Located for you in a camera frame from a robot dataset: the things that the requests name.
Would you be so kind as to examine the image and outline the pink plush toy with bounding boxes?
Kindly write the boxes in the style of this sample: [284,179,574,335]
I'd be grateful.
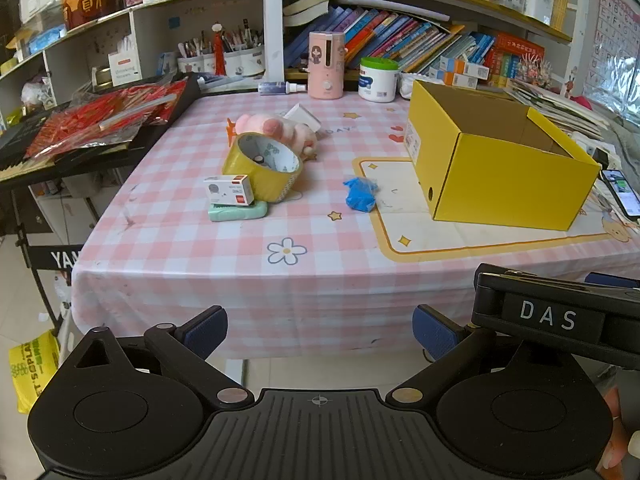
[226,112,320,162]

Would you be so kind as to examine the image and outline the small spray bottle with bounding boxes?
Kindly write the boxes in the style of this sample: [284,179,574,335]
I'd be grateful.
[258,81,307,96]

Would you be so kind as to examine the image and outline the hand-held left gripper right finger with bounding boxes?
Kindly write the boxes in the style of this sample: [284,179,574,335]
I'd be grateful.
[386,304,586,407]

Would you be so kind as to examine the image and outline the blue plastic bag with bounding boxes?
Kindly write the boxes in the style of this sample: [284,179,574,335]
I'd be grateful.
[343,176,380,213]

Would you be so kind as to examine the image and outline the stack of papers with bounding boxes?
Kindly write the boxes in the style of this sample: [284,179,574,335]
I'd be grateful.
[504,77,623,137]

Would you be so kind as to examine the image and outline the alphabet wall poster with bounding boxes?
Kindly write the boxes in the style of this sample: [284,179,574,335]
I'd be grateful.
[582,0,640,103]

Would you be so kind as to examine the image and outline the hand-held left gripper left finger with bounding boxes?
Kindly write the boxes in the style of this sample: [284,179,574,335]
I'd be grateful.
[60,304,254,409]

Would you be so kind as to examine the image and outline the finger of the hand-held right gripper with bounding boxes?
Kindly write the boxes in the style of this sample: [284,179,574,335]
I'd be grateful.
[475,262,591,295]
[584,271,640,290]

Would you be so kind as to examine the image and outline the orange white medicine box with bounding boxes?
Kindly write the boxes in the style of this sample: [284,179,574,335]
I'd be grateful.
[436,71,482,89]
[440,56,491,80]

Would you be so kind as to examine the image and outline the red decoration packets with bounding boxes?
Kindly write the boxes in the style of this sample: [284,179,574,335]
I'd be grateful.
[24,79,192,160]

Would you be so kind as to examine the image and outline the thick lying book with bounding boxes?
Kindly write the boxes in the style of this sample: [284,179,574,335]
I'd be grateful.
[283,0,335,27]

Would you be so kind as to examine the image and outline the mint green correction tape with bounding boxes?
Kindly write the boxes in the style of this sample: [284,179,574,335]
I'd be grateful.
[208,200,269,223]

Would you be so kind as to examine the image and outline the spiky paper craft ornament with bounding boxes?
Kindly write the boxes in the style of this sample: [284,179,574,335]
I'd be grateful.
[517,52,552,85]

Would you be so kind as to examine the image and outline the rolled white sheet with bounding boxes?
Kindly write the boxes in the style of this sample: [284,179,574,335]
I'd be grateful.
[334,0,452,24]

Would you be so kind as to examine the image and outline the white wooden bookshelf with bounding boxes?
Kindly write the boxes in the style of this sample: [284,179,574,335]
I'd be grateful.
[0,0,586,128]

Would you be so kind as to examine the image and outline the red tassel ornament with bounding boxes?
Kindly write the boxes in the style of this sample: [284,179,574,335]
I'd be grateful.
[211,22,227,77]

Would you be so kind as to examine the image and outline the yellow tape roll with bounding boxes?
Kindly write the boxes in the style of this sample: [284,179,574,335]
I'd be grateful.
[221,132,304,204]

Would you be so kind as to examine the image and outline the cartoon desk mat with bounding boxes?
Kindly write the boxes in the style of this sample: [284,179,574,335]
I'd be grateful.
[352,156,640,264]

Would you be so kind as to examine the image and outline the red boxed book set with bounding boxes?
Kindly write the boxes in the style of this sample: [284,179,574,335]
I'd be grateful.
[492,31,546,87]

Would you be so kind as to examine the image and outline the black electronic keyboard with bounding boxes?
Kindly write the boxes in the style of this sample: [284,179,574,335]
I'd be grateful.
[0,74,202,191]

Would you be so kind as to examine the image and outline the person's right hand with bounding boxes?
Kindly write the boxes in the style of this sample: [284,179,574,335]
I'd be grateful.
[602,385,640,471]

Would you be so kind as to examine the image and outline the yellow cardboard box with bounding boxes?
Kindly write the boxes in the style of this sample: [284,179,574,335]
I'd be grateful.
[404,80,602,232]

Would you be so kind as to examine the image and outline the yellow plastic bag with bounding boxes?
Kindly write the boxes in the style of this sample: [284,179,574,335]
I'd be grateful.
[8,329,62,415]

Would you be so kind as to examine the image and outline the white box red label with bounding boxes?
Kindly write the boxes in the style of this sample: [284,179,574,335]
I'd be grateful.
[108,35,144,87]

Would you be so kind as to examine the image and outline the pink humidifier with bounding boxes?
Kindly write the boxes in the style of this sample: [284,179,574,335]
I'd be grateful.
[307,31,346,100]

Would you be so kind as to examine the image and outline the row of books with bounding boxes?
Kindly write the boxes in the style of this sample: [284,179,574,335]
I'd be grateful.
[283,4,497,77]

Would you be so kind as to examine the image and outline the white staple box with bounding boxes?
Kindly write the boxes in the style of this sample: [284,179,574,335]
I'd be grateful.
[203,175,253,207]

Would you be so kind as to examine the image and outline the white jar green lid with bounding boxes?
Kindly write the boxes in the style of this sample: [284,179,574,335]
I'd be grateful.
[358,57,401,105]

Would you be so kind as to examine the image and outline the black smartphone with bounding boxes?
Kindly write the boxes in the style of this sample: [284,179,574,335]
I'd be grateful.
[599,168,640,221]

